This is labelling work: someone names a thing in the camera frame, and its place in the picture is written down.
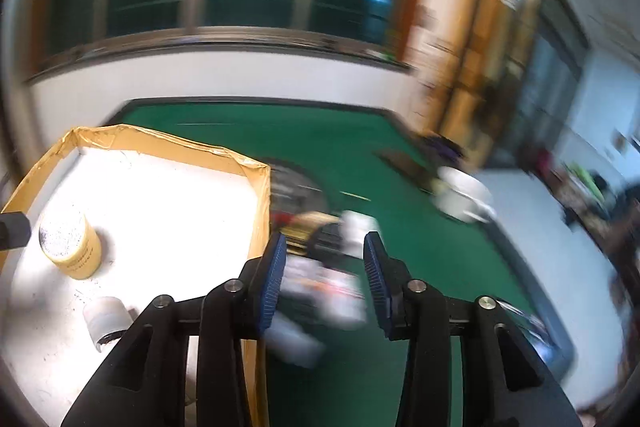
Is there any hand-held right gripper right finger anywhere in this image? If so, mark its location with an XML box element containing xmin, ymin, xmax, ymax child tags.
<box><xmin>362</xmin><ymin>231</ymin><xmax>583</xmax><ymax>427</ymax></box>

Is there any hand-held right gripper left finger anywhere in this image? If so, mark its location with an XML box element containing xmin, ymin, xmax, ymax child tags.
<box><xmin>60</xmin><ymin>232</ymin><xmax>288</xmax><ymax>427</ymax></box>

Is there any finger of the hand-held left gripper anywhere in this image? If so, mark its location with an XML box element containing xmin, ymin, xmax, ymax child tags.
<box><xmin>0</xmin><ymin>213</ymin><xmax>32</xmax><ymax>252</ymax></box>

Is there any white bottle with red label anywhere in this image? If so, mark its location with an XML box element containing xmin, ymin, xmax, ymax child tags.
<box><xmin>300</xmin><ymin>257</ymin><xmax>370</xmax><ymax>330</ymax></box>

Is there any white bottle with printed label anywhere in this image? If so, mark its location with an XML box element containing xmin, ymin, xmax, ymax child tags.
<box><xmin>265</xmin><ymin>314</ymin><xmax>326</xmax><ymax>368</ymax></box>

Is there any yellow-taped cardboard box tray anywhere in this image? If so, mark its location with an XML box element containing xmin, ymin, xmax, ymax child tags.
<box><xmin>0</xmin><ymin>123</ymin><xmax>272</xmax><ymax>427</ymax></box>

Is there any yellow round jar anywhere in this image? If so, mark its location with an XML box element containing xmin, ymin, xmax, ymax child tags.
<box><xmin>39</xmin><ymin>202</ymin><xmax>103</xmax><ymax>280</ymax></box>

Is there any white bottle with dark print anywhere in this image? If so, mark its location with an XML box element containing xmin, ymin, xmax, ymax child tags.
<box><xmin>342</xmin><ymin>211</ymin><xmax>378</xmax><ymax>258</ymax></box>

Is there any round table control panel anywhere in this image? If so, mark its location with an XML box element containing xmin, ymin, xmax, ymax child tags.
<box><xmin>270</xmin><ymin>163</ymin><xmax>332</xmax><ymax>228</ymax></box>

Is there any small plain white bottle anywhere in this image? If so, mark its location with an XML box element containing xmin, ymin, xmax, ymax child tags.
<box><xmin>82</xmin><ymin>296</ymin><xmax>133</xmax><ymax>350</ymax></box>

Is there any white ceramic cup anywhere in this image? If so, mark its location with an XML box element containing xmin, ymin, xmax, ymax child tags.
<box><xmin>434</xmin><ymin>167</ymin><xmax>496</xmax><ymax>224</ymax></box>

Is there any wooden glass-door cabinet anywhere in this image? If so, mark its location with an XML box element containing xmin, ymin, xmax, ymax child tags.
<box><xmin>400</xmin><ymin>0</ymin><xmax>543</xmax><ymax>148</ymax></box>

